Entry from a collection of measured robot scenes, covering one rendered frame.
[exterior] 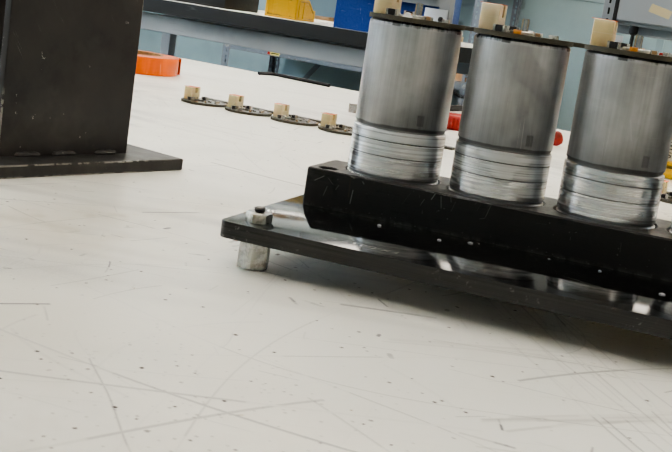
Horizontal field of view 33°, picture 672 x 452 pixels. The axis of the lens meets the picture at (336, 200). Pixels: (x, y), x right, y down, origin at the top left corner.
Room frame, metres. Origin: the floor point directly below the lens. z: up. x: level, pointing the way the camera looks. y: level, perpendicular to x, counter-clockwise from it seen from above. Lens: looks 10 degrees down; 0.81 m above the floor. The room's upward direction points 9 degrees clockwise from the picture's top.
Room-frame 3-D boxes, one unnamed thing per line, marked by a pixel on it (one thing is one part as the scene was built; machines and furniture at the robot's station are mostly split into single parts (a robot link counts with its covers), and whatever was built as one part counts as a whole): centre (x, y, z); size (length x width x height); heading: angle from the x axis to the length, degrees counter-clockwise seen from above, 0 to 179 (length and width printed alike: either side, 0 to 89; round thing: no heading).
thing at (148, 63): (0.75, 0.15, 0.76); 0.06 x 0.06 x 0.01
